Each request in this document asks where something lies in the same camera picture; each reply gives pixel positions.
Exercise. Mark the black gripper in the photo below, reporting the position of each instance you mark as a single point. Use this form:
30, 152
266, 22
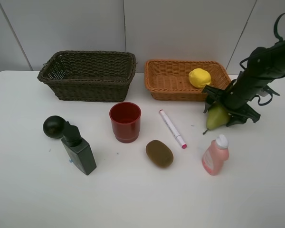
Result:
234, 100

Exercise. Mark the green pear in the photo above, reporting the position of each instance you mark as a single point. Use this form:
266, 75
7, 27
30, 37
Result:
217, 116

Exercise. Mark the yellow lemon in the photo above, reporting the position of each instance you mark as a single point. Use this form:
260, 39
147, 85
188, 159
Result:
199, 78

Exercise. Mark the pink lotion bottle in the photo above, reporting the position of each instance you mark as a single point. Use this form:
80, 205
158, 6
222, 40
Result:
217, 153

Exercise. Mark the white pink-tipped marker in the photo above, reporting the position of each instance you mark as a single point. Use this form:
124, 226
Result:
177, 136

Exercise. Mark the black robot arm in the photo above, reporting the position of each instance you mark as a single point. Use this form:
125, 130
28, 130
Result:
265, 65

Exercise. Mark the orange wicker basket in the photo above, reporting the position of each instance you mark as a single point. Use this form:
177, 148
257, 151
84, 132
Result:
168, 80

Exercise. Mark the brown kiwi fruit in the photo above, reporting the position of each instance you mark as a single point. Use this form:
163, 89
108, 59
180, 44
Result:
159, 153

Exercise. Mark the red plastic cup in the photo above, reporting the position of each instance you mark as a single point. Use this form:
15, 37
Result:
126, 121

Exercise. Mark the dark pump bottle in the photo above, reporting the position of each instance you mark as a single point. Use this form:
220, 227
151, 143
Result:
78, 149

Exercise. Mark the dark brown wicker basket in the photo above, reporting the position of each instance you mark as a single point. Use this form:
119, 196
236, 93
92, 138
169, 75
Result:
89, 76

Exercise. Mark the dark round fruit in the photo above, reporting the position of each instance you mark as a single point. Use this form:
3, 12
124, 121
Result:
53, 126

